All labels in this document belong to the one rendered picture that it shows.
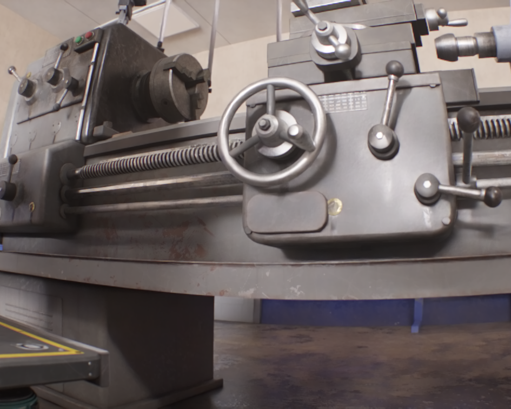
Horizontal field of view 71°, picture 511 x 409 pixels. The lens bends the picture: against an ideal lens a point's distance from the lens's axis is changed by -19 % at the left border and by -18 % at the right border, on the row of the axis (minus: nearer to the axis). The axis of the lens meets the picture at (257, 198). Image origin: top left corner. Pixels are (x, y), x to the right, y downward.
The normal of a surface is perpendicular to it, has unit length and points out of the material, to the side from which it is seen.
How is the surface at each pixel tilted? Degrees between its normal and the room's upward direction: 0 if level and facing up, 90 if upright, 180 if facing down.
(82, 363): 90
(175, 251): 90
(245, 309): 90
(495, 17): 90
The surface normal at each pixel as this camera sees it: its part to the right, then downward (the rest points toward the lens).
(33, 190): -0.42, -0.19
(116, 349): 0.91, -0.06
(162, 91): -0.38, 0.31
